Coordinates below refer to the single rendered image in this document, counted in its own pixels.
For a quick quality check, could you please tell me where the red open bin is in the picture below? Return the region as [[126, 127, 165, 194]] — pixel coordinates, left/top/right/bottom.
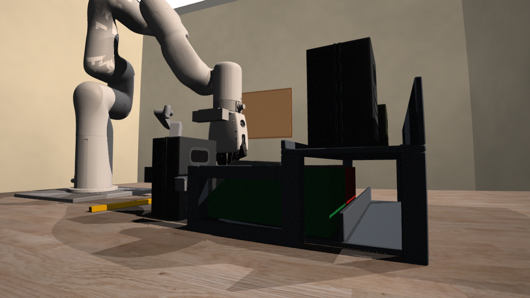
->
[[345, 167, 356, 206]]

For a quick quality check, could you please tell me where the yellow bar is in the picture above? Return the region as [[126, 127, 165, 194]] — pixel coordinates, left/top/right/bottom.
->
[[89, 199, 151, 212]]

